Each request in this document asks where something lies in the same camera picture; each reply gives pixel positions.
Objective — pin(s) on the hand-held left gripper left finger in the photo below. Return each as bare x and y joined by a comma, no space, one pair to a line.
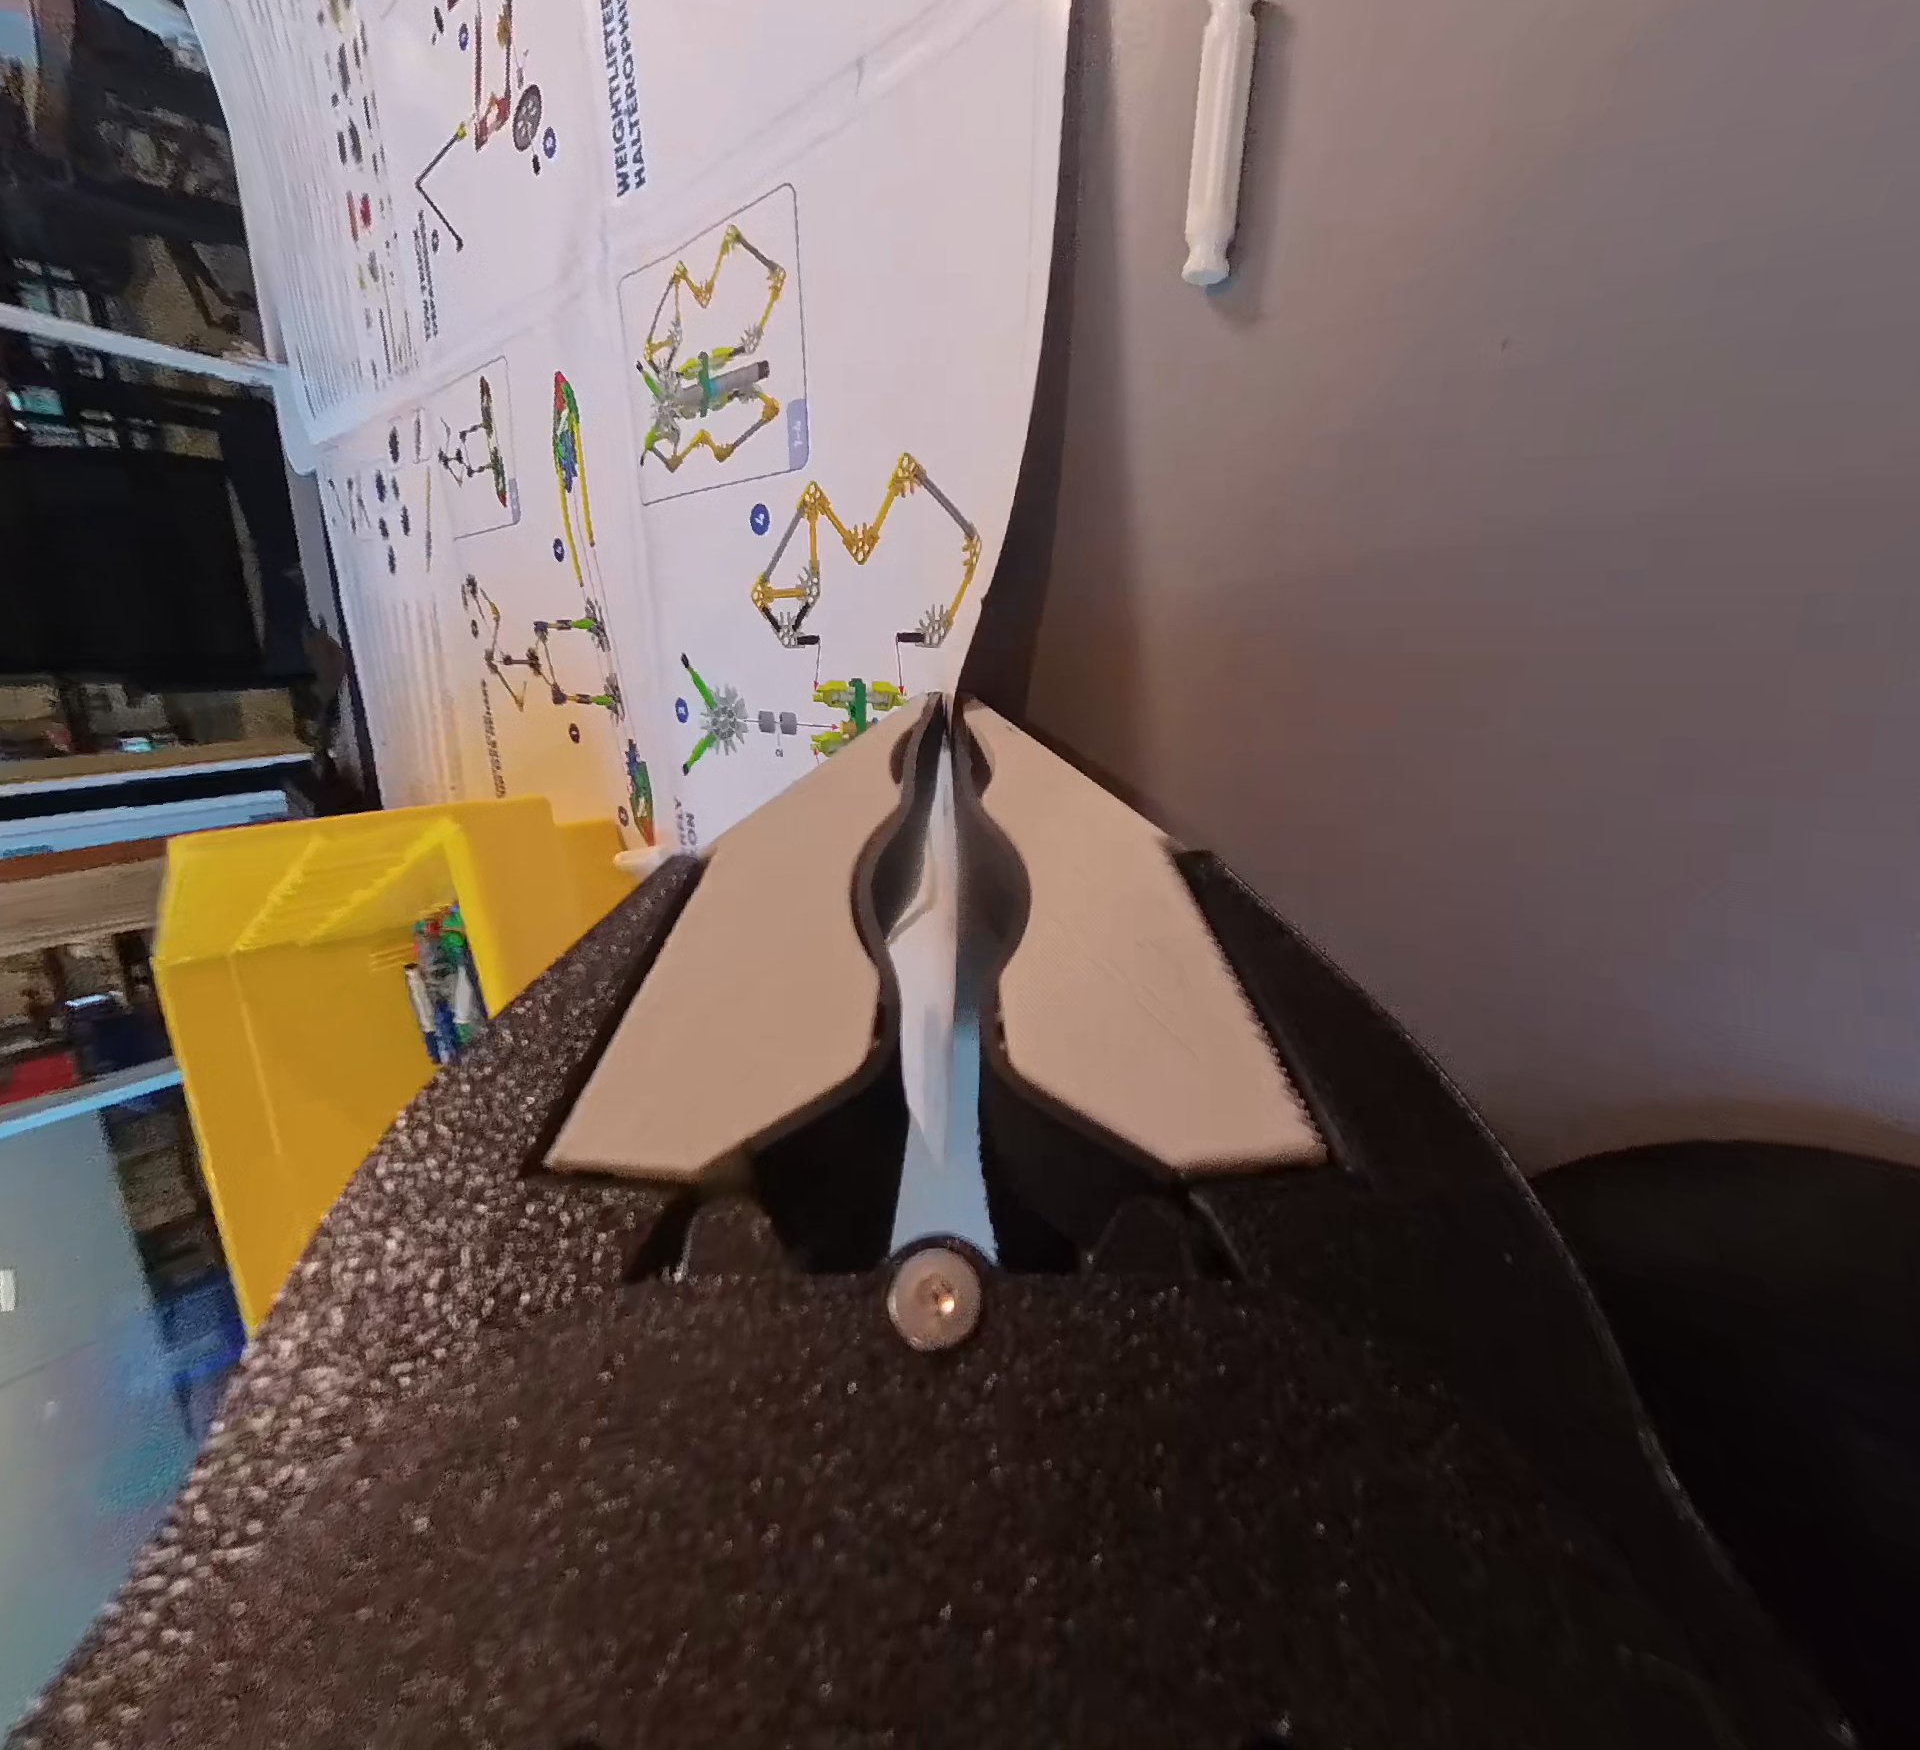
707,1030

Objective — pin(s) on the yellow plastic bin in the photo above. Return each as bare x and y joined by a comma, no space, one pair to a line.
300,1106

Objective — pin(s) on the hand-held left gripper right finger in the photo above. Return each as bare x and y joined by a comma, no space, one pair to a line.
1154,1030

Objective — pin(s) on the white instruction sheet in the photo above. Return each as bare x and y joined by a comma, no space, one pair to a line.
839,206

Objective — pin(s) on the pile of colourful toy rods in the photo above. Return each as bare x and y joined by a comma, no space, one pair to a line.
445,979

